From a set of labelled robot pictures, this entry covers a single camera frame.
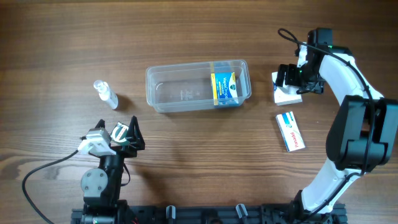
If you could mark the blue yellow VapoDrops box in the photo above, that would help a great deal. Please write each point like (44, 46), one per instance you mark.
(223, 85)

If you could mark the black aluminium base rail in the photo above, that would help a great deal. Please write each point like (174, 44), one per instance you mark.
(205, 214)

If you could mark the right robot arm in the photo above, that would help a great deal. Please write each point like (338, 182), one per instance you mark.
(361, 137)

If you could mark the white red Panadol box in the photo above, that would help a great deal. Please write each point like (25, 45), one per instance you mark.
(290, 131)

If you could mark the clear plastic container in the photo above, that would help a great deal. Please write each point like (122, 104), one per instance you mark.
(187, 86)

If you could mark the small clear spray bottle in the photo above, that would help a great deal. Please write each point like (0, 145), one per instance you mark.
(106, 94)

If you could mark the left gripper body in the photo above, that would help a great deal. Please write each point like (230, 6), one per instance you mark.
(125, 150)

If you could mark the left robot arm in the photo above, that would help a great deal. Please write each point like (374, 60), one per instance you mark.
(101, 186)

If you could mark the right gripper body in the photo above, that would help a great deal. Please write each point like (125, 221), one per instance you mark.
(304, 78)

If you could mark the white medicine box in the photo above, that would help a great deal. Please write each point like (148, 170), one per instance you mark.
(285, 95)

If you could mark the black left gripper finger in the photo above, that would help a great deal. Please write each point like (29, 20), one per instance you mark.
(100, 124)
(134, 136)

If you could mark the green white round tin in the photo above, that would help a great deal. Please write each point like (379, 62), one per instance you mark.
(118, 134)

